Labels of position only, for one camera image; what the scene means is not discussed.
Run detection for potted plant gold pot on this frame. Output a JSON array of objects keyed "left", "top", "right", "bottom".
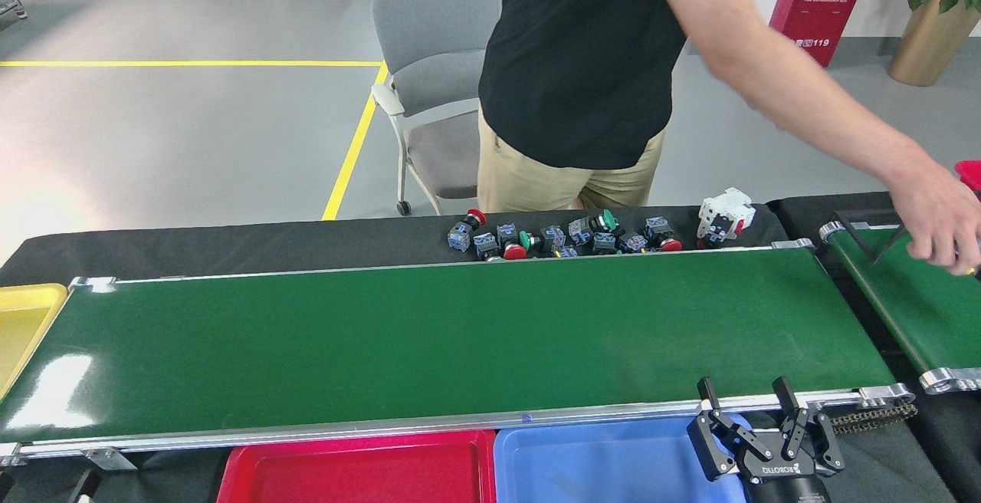
[{"left": 885, "top": 0, "right": 981, "bottom": 88}]

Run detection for person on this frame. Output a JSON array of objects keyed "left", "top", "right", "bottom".
[{"left": 477, "top": 0, "right": 981, "bottom": 278}]

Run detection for grey office chair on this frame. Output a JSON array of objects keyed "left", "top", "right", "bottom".
[{"left": 370, "top": 0, "right": 503, "bottom": 216}]

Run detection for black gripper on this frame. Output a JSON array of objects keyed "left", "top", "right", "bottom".
[{"left": 687, "top": 376, "right": 845, "bottom": 503}]

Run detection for black cable loop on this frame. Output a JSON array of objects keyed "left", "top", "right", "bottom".
[{"left": 834, "top": 210, "right": 913, "bottom": 268}]

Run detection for yellow plastic tray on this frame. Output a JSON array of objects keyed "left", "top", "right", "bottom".
[{"left": 0, "top": 282, "right": 70, "bottom": 404}]

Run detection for blue plastic tray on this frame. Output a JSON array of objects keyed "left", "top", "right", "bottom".
[{"left": 493, "top": 411, "right": 756, "bottom": 503}]

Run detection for white circuit breaker red lever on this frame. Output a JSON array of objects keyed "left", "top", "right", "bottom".
[{"left": 697, "top": 187, "right": 757, "bottom": 242}]

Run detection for green conveyor belt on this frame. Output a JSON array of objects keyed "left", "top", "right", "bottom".
[
  {"left": 0, "top": 238, "right": 917, "bottom": 473},
  {"left": 819, "top": 219, "right": 981, "bottom": 395}
]

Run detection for red fire extinguisher cabinet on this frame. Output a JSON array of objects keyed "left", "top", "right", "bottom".
[{"left": 769, "top": 0, "right": 874, "bottom": 68}]

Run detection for black table cloth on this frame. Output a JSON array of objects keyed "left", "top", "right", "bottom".
[
  {"left": 766, "top": 191, "right": 981, "bottom": 503},
  {"left": 0, "top": 204, "right": 959, "bottom": 503}
]

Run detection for conveyor drive chain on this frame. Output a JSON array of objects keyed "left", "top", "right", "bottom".
[{"left": 832, "top": 402, "right": 918, "bottom": 435}]

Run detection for person's left hand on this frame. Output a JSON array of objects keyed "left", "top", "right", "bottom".
[{"left": 889, "top": 154, "right": 981, "bottom": 278}]

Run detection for red plastic tray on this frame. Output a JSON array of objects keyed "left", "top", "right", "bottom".
[{"left": 216, "top": 430, "right": 497, "bottom": 503}]

